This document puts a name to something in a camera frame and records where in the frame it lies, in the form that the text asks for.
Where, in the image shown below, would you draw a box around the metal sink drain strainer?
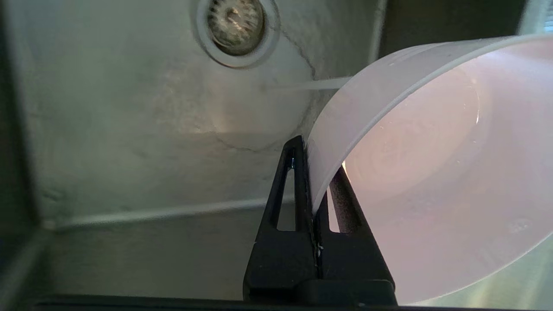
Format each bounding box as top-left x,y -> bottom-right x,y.
192,0 -> 280,69

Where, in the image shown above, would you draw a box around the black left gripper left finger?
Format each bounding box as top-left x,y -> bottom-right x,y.
243,135 -> 321,301

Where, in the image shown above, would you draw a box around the pink plastic bowl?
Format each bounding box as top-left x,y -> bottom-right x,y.
306,34 -> 553,305

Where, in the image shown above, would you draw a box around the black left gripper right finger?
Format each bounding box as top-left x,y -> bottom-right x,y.
313,166 -> 393,281

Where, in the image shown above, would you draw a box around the stainless steel sink basin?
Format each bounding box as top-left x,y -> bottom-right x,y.
0,0 -> 553,311

